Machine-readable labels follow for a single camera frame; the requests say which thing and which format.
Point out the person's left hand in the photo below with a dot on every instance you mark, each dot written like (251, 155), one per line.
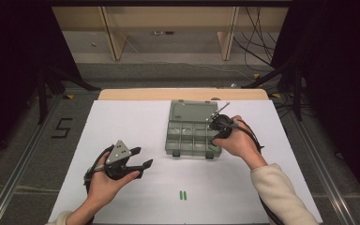
(106, 187)

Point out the small white floor item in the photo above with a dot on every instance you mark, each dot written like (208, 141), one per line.
(158, 32)

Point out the black curtain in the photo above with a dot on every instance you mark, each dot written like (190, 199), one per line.
(340, 78)
(9, 62)

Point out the yellow tape piece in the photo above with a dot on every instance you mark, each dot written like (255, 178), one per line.
(256, 76)
(70, 96)
(276, 95)

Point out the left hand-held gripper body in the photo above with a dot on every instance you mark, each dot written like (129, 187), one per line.
(118, 153)

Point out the light wooden furniture frame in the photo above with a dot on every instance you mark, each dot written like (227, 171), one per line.
(168, 18)

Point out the small pale floor scrap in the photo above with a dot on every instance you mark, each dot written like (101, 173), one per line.
(93, 44)

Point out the aluminium floor rail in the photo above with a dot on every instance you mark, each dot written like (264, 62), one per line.
(325, 175)
(22, 165)

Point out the grey transparent compartment box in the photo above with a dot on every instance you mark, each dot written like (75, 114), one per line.
(187, 137)

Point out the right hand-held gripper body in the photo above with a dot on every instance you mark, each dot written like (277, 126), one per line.
(222, 125)

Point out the white table sheet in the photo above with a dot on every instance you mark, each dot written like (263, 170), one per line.
(137, 125)

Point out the small green cylinder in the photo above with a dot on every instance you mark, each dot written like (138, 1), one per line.
(181, 195)
(185, 195)
(213, 147)

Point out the black metal stand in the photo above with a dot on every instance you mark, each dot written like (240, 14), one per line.
(268, 76)
(75, 80)

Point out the shiny crumpled foil scrap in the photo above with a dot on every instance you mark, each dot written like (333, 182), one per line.
(233, 84)

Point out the small dark floor item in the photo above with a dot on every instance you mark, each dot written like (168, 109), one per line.
(169, 32)

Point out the person's right hand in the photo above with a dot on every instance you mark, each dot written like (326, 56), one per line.
(240, 142)

